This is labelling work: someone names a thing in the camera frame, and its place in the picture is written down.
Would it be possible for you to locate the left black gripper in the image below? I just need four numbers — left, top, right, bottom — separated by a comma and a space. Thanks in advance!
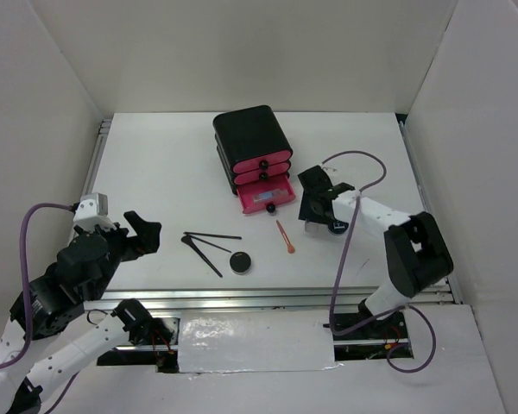
77, 210, 162, 298

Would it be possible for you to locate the small clear spray bottle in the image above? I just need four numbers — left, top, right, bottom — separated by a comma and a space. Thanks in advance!
304, 221, 324, 238

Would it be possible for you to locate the blue lid cream jar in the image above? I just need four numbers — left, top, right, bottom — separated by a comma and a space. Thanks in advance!
327, 221, 349, 236

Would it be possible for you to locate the clear bottle black cap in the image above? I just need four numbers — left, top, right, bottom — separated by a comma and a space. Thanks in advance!
252, 189, 287, 204

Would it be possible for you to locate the black angled powder brush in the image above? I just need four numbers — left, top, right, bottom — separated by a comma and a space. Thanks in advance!
180, 235, 223, 278

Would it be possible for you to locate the orange silicone applicator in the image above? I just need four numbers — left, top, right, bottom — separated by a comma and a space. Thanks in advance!
275, 220, 295, 254

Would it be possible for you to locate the pink bottom drawer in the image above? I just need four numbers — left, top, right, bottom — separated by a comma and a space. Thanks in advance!
237, 174, 295, 215

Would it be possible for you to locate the pink drawer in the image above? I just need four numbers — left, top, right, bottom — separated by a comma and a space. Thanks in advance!
232, 161, 291, 185
237, 174, 295, 215
231, 150, 293, 174

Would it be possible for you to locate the pink top drawer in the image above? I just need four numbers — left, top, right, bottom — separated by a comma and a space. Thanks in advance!
231, 150, 293, 174

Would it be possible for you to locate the black round compact jar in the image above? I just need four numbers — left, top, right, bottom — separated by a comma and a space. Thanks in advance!
229, 251, 252, 275

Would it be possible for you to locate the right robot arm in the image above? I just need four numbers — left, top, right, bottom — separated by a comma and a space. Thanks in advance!
298, 166, 454, 338

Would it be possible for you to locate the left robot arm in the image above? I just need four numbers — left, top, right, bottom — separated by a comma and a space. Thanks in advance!
0, 204, 161, 413

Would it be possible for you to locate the thin black makeup brush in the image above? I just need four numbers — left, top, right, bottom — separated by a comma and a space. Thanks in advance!
183, 232, 243, 240

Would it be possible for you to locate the thin black eyeliner brush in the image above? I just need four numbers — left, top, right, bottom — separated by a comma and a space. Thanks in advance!
185, 233, 232, 254

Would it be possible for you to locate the black drawer organizer case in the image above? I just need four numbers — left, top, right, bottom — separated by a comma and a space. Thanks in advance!
212, 105, 294, 193

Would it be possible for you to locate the white foil-taped cover plate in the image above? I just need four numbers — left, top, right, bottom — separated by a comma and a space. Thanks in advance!
178, 310, 337, 373

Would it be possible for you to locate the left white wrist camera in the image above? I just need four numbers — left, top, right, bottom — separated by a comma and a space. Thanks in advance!
73, 192, 116, 233

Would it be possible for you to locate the aluminium front rail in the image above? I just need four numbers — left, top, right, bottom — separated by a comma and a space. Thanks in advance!
85, 285, 454, 312

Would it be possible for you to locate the right aluminium side rail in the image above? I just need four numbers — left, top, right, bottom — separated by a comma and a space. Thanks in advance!
396, 114, 464, 304

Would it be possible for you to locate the aluminium side rail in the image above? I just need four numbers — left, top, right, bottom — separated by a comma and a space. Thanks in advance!
396, 114, 464, 304
82, 119, 112, 196

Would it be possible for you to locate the left aluminium side rail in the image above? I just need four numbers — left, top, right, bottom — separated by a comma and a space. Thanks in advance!
82, 119, 112, 196

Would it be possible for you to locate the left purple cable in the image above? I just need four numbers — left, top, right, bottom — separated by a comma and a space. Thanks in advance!
0, 201, 77, 414

